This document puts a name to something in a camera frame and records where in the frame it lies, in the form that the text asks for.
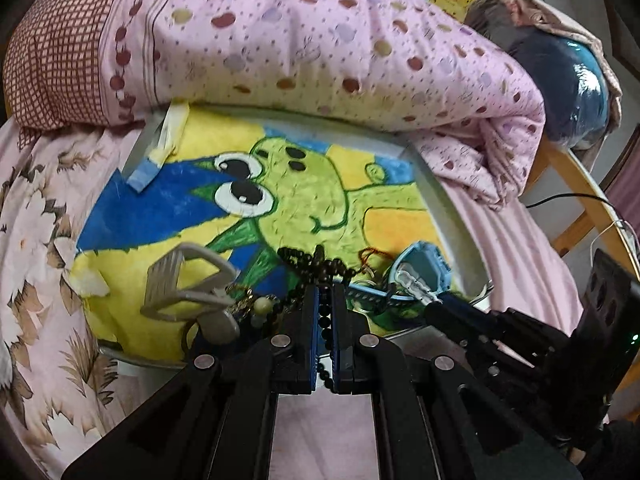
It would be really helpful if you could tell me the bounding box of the hair tie with beige charm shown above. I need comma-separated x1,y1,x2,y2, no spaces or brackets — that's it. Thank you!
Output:
182,296,281,361

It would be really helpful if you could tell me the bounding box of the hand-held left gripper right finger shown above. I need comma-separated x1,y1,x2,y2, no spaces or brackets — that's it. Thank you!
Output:
330,282,586,480

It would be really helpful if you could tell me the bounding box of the pink dotted folded quilt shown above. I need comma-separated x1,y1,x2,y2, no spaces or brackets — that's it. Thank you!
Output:
5,0,546,211

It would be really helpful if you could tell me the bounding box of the blue kids watch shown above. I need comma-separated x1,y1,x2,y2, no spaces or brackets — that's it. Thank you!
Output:
350,242,454,313

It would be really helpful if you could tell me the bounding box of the black bead bracelet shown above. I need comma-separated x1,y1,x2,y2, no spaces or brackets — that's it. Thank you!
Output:
277,245,358,391

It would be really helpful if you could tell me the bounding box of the blue bundle in plastic bag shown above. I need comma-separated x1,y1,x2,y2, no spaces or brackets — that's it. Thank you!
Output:
470,0,613,148

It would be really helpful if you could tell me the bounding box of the white cable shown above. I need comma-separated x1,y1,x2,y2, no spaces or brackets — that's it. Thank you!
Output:
590,219,640,261

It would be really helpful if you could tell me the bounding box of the gold chain bracelet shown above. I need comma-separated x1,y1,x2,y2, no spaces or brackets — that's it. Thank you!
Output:
227,282,257,312

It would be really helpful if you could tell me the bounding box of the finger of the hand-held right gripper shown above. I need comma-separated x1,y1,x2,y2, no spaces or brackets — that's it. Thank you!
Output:
440,295,521,333
425,302,501,346

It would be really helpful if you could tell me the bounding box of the frog drawing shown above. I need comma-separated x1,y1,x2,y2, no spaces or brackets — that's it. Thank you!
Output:
70,105,456,361

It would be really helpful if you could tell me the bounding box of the black cable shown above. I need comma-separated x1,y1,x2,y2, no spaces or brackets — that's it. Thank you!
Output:
525,192,613,209

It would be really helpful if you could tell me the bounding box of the grey hair claw clip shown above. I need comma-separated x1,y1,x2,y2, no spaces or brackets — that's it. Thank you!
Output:
140,242,241,322

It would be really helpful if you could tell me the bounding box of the person's right forearm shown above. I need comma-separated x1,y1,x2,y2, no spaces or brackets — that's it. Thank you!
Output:
570,417,640,480

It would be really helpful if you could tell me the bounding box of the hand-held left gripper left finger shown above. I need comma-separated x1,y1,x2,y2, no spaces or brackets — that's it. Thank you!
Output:
60,282,321,480

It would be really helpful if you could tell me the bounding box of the brown hair tie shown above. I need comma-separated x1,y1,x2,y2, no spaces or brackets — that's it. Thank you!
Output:
359,247,390,275

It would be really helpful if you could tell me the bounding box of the grey shallow box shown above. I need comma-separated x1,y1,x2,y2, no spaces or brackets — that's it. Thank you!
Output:
97,102,493,373

